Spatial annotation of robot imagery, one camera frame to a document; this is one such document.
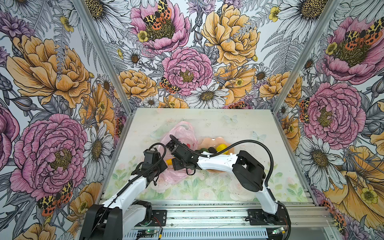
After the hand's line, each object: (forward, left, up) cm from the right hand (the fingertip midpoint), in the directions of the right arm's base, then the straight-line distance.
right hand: (179, 166), depth 89 cm
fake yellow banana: (-1, +4, +8) cm, 9 cm away
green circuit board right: (-32, -48, -3) cm, 58 cm away
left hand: (-1, +9, 0) cm, 9 cm away
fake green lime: (+9, -16, +4) cm, 19 cm away
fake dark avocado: (+9, -20, +2) cm, 22 cm away
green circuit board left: (-31, +16, -3) cm, 35 cm away
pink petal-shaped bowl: (+16, -18, +1) cm, 24 cm away
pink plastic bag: (-7, +4, +4) cm, 9 cm away
